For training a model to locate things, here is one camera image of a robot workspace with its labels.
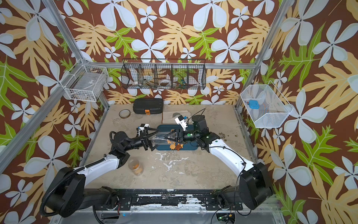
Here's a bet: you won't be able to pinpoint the black tool case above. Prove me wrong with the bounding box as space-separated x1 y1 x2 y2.
133 98 164 115

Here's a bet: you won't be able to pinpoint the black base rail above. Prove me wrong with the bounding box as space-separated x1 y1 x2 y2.
96 189 243 211

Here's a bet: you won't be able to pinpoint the black wire basket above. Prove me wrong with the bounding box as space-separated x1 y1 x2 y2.
119 58 207 90

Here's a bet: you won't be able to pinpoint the white wire basket right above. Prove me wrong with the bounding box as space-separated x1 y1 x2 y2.
240 81 294 129

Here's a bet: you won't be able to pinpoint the teal plastic tray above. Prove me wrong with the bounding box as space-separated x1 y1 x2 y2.
156 124 198 151

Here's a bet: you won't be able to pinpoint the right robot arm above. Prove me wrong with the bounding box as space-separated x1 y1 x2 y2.
164 115 273 210

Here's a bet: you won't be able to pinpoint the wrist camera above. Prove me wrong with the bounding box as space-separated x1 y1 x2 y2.
174 115 187 131
137 124 150 134

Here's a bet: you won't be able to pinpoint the brown star cookie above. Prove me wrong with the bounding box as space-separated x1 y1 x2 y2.
175 144 184 151

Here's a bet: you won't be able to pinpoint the white wire basket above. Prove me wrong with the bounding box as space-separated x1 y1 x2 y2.
61 59 109 102
240 81 294 129

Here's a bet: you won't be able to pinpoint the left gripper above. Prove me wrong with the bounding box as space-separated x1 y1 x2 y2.
123 128 162 153

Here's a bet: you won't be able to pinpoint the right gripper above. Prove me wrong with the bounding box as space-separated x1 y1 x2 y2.
166 129 201 145

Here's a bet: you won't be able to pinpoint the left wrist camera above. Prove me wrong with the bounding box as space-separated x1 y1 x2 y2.
137 124 150 134

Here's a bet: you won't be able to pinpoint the blue object in basket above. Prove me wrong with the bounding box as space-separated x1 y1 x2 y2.
249 100 260 110

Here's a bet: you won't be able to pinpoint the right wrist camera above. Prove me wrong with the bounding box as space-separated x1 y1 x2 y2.
174 115 187 131

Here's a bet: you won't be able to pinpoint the white wire basket left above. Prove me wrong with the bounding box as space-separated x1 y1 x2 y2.
61 59 109 102

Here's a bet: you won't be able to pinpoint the brown tape roll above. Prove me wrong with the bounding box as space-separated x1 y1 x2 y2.
119 109 131 119

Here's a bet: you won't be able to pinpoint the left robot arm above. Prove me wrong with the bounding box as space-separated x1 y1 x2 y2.
40 126 158 217

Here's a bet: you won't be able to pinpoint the clear jar orange cookies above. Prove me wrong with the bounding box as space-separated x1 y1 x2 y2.
128 158 144 176

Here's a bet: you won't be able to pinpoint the clear jar brown cookies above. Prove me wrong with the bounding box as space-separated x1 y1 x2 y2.
151 132 174 146

